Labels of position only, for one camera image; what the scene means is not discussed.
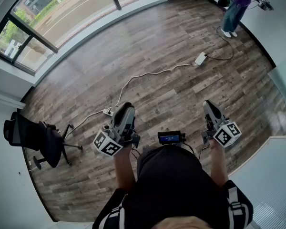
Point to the small black monitor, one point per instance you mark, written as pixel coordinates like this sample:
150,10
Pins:
169,138

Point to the large white power strip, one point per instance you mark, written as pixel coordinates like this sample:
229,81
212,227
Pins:
200,59

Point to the person's black shirt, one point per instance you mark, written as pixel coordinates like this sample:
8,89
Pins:
171,180

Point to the person's left forearm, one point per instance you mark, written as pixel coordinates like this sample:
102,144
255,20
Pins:
124,168

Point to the black office chair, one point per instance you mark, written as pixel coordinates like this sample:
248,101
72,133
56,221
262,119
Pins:
47,139

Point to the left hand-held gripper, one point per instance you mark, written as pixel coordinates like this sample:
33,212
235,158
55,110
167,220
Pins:
125,130

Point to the person's right forearm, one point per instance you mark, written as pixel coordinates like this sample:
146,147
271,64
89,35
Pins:
218,163

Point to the person's face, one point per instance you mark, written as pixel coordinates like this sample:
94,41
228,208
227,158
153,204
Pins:
186,223

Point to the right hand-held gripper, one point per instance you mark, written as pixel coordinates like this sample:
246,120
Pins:
217,118

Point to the small white power strip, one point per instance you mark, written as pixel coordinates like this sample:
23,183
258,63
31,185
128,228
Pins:
108,112

